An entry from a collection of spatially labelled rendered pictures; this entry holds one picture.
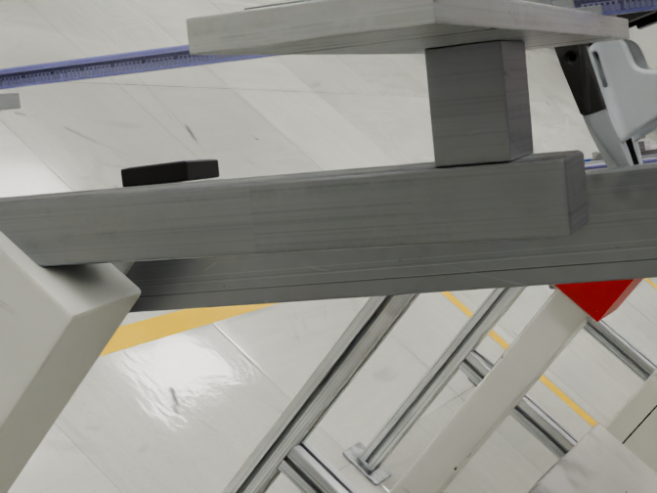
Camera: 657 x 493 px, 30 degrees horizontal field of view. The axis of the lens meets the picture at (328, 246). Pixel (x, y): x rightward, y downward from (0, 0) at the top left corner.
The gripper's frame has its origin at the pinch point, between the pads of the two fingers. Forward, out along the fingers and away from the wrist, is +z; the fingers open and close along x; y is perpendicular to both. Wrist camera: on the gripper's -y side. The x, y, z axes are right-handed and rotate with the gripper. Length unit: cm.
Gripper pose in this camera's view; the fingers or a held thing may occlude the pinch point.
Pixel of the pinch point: (620, 169)
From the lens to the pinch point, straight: 79.5
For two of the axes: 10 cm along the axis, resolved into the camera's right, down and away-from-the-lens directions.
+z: 3.0, 9.5, -0.4
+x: 4.2, -1.0, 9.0
